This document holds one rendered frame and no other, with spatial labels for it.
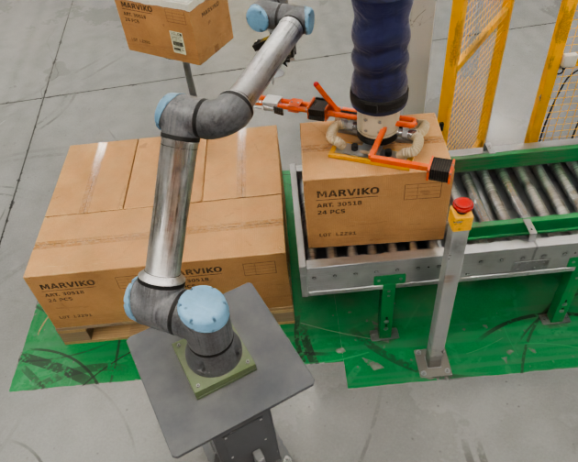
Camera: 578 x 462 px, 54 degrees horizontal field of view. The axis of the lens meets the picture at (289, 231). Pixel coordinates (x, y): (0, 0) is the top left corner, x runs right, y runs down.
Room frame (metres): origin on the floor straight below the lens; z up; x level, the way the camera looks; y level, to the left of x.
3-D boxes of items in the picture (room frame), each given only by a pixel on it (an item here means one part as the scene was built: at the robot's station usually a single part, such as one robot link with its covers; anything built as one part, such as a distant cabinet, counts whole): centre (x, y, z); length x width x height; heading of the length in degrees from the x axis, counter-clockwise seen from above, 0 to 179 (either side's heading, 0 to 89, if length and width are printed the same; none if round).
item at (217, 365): (1.06, 0.29, 0.84); 0.19 x 0.19 x 0.10
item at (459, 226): (1.39, -0.61, 0.50); 0.07 x 0.07 x 1.00; 89
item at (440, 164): (1.53, -0.56, 1.08); 0.09 x 0.08 x 0.05; 154
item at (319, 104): (2.01, -0.19, 1.08); 0.10 x 0.08 x 0.06; 154
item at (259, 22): (1.95, 0.00, 1.53); 0.12 x 0.12 x 0.09; 63
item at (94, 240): (2.22, 0.61, 0.34); 1.20 x 1.00 x 0.40; 89
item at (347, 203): (1.89, -0.39, 0.75); 0.60 x 0.40 x 0.40; 86
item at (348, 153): (1.81, -0.37, 0.97); 0.34 x 0.10 x 0.05; 64
